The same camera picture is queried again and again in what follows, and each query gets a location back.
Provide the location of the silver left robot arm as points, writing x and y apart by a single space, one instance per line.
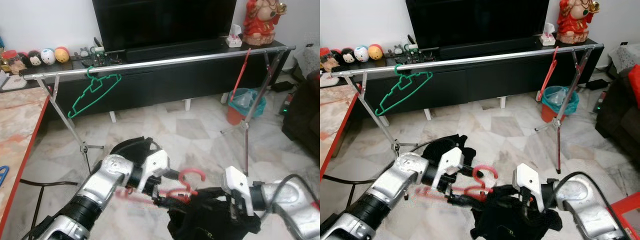
100 185
400 185

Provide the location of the white tissue holder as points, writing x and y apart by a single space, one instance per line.
234 37
548 36

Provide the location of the blue plastic hanger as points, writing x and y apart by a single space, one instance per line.
4 175

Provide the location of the small white box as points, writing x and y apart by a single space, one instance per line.
12 83

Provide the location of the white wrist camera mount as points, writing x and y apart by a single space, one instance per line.
157 167
527 180
450 165
235 182

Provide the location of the small grey figurine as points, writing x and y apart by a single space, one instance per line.
85 52
397 49

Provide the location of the red robed figurine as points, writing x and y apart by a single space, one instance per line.
576 22
262 25

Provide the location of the dark grey sofa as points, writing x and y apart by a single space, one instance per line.
302 115
617 120

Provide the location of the red plastic hanger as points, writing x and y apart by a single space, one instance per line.
240 75
192 172
485 168
548 72

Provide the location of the red cushion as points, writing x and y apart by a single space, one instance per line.
635 85

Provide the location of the silver clothes rack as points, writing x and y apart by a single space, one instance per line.
475 60
175 61

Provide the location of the black garment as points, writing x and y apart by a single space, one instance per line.
500 220
205 220

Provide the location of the black television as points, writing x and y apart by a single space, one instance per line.
165 22
477 21

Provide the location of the white lace covered side table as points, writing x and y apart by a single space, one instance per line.
625 57
309 60

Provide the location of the green plastic hanger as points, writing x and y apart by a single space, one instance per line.
95 80
402 77

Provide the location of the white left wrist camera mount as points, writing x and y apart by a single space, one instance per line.
450 165
157 167

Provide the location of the white round plush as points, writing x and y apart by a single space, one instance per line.
361 54
48 56

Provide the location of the red plastic stool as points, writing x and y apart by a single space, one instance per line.
627 206

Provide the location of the black TV cabinet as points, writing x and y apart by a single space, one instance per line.
490 80
175 82

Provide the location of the marble pattern folding table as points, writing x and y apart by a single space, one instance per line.
15 120
335 120

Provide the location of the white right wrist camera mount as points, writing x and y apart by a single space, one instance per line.
527 180
235 182

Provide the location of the red bin with green bag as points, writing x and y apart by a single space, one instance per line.
240 114
552 111

